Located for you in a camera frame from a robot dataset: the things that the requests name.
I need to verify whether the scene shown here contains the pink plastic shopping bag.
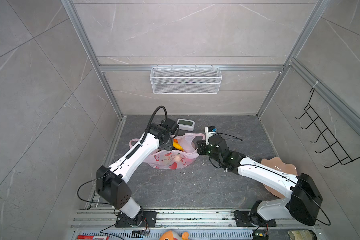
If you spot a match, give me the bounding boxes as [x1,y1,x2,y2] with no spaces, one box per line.
[143,133,206,170]

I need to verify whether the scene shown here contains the pink wavy plate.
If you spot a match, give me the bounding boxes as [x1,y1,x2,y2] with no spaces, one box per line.
[259,156,299,199]

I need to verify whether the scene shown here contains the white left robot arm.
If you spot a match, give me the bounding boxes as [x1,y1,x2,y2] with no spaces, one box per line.
[86,106,179,227]

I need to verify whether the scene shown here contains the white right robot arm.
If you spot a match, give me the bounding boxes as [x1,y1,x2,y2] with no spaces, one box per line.
[197,126,323,227]

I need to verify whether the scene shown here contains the yellow fake banana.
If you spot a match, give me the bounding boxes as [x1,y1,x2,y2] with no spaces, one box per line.
[173,140,184,151]

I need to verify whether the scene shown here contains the white digital clock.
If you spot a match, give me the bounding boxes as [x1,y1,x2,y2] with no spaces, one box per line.
[177,118,195,132]

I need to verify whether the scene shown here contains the orange plush toy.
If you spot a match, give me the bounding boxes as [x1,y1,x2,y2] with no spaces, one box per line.
[159,231,189,240]

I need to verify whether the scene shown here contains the white wire mesh basket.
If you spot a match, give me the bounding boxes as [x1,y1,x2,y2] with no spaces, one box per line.
[150,67,223,95]

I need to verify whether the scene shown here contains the black wire hook rack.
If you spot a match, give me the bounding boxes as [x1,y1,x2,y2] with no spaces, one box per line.
[295,88,360,169]

